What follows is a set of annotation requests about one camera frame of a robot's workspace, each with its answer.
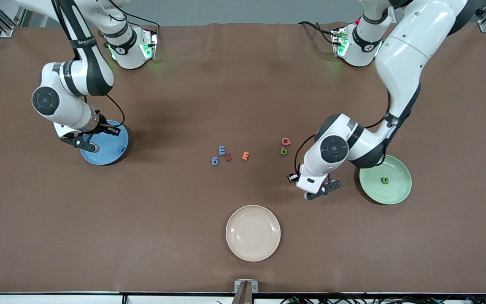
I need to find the blue plate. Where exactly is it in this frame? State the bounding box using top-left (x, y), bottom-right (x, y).
top-left (80, 120), bottom-right (130, 166)

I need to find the green plate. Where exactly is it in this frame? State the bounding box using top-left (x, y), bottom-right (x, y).
top-left (359, 154), bottom-right (413, 206)

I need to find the cream plate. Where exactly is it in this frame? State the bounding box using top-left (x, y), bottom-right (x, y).
top-left (225, 205), bottom-right (281, 262)

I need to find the brown table cover sheet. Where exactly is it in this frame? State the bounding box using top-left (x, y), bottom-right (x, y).
top-left (0, 22), bottom-right (486, 295)

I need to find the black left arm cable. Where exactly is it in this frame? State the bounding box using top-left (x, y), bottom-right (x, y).
top-left (294, 89), bottom-right (410, 176)

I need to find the black cable bundle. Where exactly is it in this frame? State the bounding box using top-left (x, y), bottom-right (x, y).
top-left (281, 293), bottom-right (486, 304)

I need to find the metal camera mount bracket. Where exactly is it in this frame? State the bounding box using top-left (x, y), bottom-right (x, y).
top-left (234, 280), bottom-right (259, 304)

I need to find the white table edge rail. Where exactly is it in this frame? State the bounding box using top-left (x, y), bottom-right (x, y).
top-left (0, 292), bottom-right (486, 304)

